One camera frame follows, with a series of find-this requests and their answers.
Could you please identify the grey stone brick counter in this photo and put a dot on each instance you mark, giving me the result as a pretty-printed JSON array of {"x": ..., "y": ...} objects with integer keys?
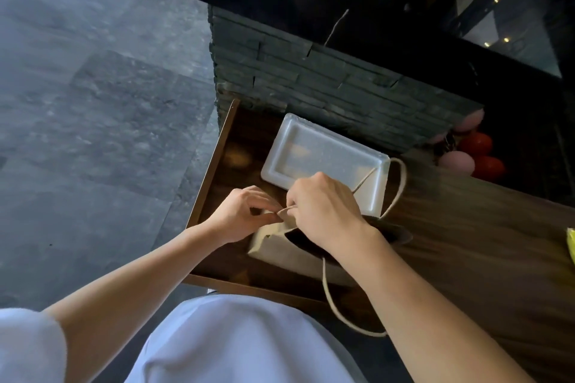
[{"x": 314, "y": 82}]

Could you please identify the red balloon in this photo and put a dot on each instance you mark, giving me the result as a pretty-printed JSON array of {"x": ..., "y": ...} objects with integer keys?
[
  {"x": 476, "y": 144},
  {"x": 489, "y": 168}
]

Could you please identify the person's right forearm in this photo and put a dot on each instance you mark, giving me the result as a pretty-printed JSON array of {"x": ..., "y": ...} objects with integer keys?
[{"x": 422, "y": 320}]

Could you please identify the white foam tray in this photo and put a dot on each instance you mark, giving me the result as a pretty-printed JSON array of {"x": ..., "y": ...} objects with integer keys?
[{"x": 314, "y": 154}]

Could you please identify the person's right fingers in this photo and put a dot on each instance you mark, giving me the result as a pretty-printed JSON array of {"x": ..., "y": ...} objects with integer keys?
[{"x": 300, "y": 198}]

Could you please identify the person's left hand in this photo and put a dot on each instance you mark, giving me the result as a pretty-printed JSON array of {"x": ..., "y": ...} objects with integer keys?
[{"x": 231, "y": 216}]

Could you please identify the yellow object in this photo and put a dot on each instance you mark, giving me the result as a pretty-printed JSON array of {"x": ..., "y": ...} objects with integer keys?
[{"x": 571, "y": 244}]

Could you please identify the person's right hand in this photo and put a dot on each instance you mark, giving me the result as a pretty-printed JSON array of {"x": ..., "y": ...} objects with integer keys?
[{"x": 328, "y": 212}]

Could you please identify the white shirt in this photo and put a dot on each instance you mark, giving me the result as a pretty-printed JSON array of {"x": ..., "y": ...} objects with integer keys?
[{"x": 242, "y": 342}]

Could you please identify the person's left forearm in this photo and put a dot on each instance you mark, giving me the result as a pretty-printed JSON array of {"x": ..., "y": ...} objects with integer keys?
[{"x": 134, "y": 288}]

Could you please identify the pink balloon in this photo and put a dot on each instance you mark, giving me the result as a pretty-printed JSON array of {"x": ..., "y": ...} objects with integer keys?
[
  {"x": 470, "y": 121},
  {"x": 456, "y": 162}
]

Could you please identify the person's left thumb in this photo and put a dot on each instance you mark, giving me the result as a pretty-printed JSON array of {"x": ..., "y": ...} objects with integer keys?
[{"x": 268, "y": 219}]

